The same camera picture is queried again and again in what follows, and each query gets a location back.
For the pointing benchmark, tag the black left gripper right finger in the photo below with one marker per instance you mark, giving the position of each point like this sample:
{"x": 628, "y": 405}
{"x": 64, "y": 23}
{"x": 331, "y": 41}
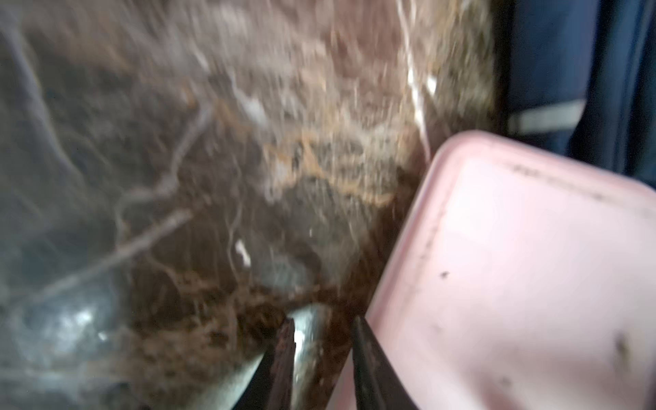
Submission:
{"x": 377, "y": 386}

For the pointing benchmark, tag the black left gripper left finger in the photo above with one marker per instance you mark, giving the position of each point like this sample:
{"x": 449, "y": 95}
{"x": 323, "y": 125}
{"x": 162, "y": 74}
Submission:
{"x": 271, "y": 386}

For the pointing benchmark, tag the navy blue school backpack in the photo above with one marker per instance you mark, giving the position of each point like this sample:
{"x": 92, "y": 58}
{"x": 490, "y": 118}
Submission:
{"x": 582, "y": 82}

